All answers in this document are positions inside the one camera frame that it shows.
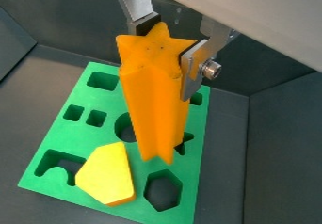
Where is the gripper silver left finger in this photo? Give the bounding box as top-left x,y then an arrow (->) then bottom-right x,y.
118,0 -> 162,36

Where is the green foam shape-sorter block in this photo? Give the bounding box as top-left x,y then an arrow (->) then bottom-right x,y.
18,62 -> 210,224

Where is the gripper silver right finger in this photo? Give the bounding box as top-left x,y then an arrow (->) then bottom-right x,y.
181,16 -> 240,101

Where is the yellow star-profile bar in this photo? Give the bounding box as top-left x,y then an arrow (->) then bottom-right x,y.
117,23 -> 195,164

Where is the yellow pentagon prism block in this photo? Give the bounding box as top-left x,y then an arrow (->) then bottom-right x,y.
75,142 -> 137,207

